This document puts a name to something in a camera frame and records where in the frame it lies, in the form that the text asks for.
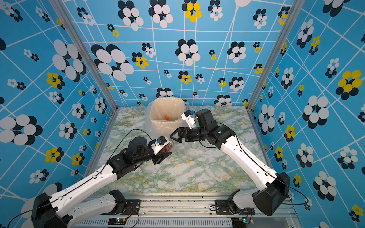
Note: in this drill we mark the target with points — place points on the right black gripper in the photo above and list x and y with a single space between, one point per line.
182 131

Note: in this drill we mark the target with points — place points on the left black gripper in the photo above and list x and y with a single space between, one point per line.
159 157

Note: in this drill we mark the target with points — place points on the clear tea jar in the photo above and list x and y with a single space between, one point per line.
168 148

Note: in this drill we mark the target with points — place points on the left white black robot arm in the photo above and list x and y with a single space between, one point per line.
65 208

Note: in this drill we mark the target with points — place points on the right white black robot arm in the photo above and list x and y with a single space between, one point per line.
272 187

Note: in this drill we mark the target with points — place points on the clear plastic bin liner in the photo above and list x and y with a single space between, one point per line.
159 119

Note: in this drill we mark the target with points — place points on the left green circuit board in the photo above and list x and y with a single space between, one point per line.
117 221

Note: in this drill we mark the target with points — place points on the green circuit board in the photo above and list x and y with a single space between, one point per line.
239 223
117 221

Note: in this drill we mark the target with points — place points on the right green circuit board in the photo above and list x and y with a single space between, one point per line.
239 223

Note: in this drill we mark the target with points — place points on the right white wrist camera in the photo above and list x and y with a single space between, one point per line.
190 117

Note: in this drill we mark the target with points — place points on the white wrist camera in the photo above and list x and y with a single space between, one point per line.
190 117
158 144

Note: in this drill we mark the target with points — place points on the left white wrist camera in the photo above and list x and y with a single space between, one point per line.
158 144

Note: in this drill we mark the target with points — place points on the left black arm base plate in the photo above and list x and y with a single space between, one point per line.
131 206

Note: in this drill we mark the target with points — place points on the aluminium front rail frame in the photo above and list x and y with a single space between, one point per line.
188 211

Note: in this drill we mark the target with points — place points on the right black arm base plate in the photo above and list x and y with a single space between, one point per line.
221 207

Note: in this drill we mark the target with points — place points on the right aluminium corner post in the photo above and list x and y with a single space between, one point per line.
286 28

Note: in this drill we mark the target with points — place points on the aluminium corner post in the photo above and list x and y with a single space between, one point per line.
61 11
286 28

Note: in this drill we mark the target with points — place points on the left aluminium corner post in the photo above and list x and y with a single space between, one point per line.
61 11

